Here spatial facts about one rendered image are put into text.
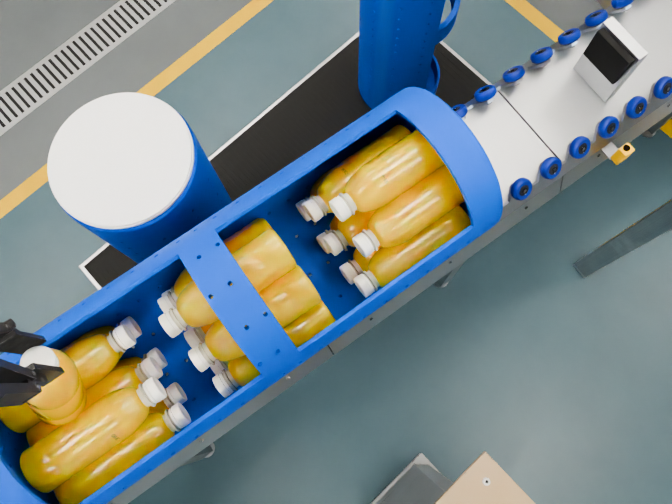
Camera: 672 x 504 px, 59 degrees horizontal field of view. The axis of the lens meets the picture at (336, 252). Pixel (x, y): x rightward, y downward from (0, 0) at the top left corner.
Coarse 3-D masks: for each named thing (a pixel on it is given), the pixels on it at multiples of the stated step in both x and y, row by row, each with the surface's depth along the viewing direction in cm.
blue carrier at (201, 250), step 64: (384, 128) 110; (448, 128) 89; (256, 192) 92; (192, 256) 87; (320, 256) 113; (448, 256) 98; (64, 320) 88; (256, 320) 84; (192, 384) 107; (256, 384) 89; (0, 448) 91
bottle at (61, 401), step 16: (64, 368) 74; (48, 384) 73; (64, 384) 74; (80, 384) 81; (32, 400) 74; (48, 400) 74; (64, 400) 77; (80, 400) 84; (48, 416) 81; (64, 416) 83
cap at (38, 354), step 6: (30, 348) 71; (36, 348) 71; (42, 348) 71; (48, 348) 71; (24, 354) 70; (30, 354) 70; (36, 354) 71; (42, 354) 71; (48, 354) 71; (54, 354) 71; (24, 360) 70; (30, 360) 70; (36, 360) 70; (42, 360) 71; (48, 360) 71; (54, 360) 71; (24, 366) 70
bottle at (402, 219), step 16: (432, 176) 96; (448, 176) 95; (416, 192) 95; (432, 192) 94; (448, 192) 95; (384, 208) 95; (400, 208) 94; (416, 208) 94; (432, 208) 94; (448, 208) 96; (368, 224) 96; (384, 224) 94; (400, 224) 93; (416, 224) 94; (384, 240) 94; (400, 240) 95
